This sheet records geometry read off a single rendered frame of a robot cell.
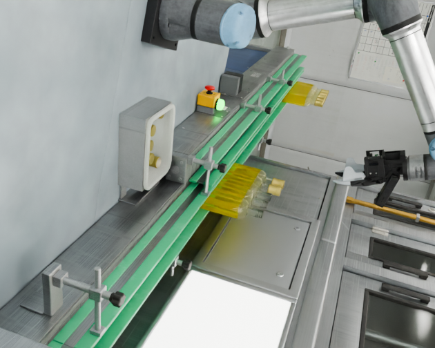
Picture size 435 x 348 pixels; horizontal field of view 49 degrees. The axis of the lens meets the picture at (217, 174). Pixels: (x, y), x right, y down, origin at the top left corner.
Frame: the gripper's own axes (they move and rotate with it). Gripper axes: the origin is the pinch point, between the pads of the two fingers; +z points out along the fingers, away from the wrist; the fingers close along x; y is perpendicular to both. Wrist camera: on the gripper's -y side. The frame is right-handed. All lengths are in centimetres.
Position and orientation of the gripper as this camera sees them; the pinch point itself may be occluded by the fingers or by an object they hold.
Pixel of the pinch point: (337, 178)
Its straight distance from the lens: 152.0
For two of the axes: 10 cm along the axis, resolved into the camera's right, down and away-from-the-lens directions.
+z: -9.2, 0.6, 3.9
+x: -3.3, 4.2, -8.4
